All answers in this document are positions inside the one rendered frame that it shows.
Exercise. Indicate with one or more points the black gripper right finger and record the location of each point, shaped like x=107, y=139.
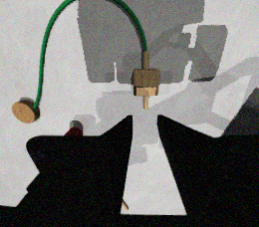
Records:
x=199, y=163

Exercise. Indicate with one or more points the dark red cylinder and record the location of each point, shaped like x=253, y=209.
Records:
x=74, y=131

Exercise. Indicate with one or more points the round wooden button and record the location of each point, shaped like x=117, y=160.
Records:
x=24, y=111

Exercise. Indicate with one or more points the dark green string with wooden stick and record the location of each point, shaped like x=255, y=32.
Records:
x=50, y=25

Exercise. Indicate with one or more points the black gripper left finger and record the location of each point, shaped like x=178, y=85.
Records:
x=108, y=153

